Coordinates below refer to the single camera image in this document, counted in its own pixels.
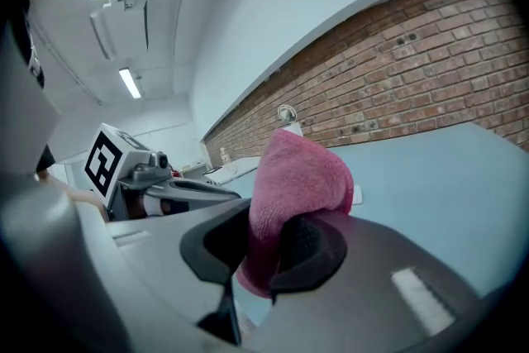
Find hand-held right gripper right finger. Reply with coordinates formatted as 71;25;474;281
247;212;497;353

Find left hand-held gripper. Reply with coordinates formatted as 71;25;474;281
83;122;243;222

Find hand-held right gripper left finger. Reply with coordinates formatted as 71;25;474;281
76;198;253;346

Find pink cloth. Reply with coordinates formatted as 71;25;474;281
235;126;355;300

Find person's left forearm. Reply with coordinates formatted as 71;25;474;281
36;171;107;217

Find white side table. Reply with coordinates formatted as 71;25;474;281
206;155;266;185

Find round metal lid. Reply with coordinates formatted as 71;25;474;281
277;103;298;126

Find ceiling light tube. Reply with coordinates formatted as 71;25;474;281
117;66;143;101

